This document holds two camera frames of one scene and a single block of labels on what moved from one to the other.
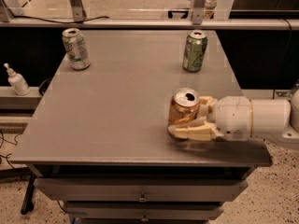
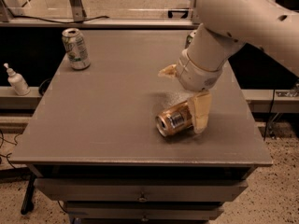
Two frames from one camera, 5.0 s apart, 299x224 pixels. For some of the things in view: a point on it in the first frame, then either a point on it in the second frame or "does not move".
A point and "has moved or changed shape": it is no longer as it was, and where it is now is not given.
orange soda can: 184,106 has moved or changed shape
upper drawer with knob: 141,189 does not move
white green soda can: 77,49 does not move
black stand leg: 28,203 does not move
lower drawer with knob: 144,210 does not move
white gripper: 233,117 to 195,75
